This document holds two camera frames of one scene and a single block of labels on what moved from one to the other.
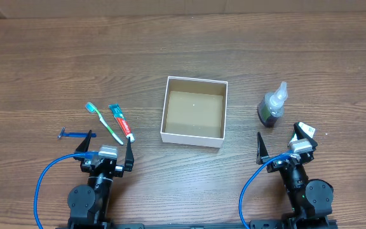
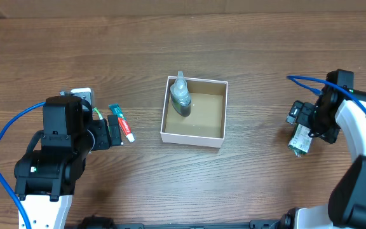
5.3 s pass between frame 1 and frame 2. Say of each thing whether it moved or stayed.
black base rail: stayed
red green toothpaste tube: stayed
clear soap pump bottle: moved
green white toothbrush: stayed
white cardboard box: stayed
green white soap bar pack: stayed
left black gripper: moved
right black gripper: moved
